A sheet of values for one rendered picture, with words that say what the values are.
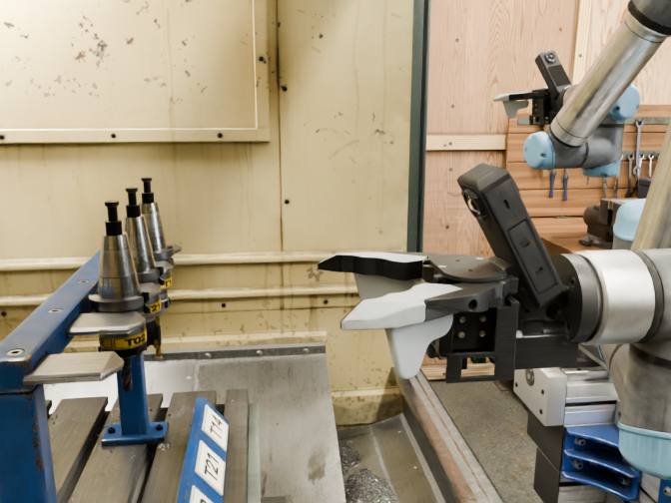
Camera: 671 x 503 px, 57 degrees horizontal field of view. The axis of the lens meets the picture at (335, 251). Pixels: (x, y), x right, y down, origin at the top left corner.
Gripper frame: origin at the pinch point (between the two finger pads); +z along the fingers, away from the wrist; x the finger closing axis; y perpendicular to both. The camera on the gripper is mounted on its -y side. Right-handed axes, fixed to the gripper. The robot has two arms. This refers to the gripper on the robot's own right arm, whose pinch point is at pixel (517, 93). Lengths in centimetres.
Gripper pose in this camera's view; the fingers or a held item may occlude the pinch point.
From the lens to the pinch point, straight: 166.9
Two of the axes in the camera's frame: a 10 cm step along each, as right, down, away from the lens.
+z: -3.6, -2.1, 9.1
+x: 9.2, -2.1, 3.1
